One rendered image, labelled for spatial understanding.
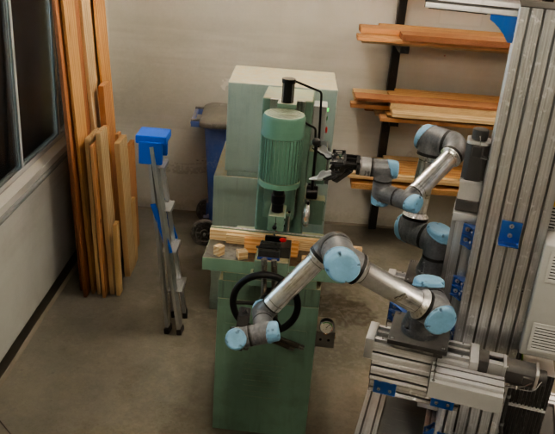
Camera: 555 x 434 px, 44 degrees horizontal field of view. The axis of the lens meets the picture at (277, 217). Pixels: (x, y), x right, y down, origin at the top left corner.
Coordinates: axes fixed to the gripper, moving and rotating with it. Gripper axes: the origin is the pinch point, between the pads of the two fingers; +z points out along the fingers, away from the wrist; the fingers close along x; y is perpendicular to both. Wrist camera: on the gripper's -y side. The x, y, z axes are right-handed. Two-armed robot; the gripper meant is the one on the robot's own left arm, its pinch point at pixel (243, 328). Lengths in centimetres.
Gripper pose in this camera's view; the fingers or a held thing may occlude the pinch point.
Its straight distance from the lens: 281.9
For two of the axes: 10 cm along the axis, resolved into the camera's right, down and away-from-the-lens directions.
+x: 9.9, 1.1, -0.4
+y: -1.1, 9.9, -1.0
